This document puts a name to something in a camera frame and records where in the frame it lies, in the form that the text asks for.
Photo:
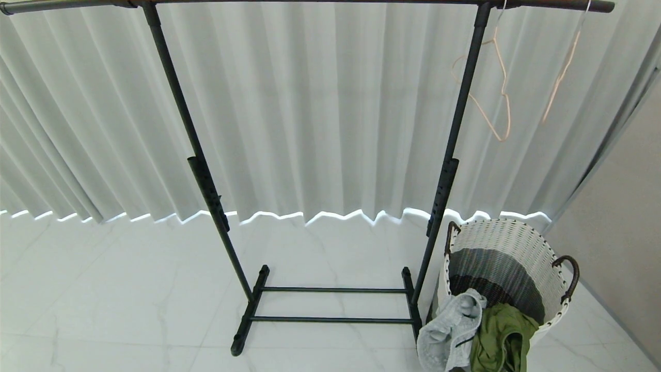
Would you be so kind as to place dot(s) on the green t-shirt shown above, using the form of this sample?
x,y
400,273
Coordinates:
x,y
501,330

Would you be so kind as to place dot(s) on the pink clothes hanger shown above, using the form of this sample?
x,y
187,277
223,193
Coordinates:
x,y
509,119
562,77

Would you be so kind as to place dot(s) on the black clothes rack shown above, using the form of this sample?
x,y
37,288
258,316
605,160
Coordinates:
x,y
205,186

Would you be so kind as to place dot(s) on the white laundry basket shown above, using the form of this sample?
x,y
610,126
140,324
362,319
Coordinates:
x,y
516,237

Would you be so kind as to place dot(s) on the white curtain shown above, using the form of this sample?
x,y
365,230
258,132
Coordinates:
x,y
320,103

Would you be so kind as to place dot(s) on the pale grey garment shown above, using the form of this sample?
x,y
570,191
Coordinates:
x,y
449,330

